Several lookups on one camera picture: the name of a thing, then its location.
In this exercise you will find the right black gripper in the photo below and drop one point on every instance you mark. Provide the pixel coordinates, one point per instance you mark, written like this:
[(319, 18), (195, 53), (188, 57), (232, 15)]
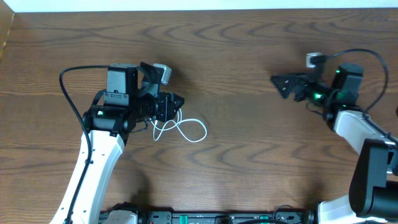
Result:
[(299, 81)]

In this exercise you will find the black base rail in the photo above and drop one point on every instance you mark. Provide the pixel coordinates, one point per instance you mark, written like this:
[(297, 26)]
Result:
[(129, 213)]

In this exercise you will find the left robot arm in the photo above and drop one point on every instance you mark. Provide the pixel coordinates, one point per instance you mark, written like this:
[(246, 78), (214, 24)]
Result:
[(131, 96)]

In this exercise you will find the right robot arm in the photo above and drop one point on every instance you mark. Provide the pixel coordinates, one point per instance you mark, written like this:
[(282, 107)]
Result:
[(371, 197)]

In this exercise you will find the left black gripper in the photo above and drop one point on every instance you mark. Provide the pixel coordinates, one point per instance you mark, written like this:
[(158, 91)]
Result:
[(169, 109)]

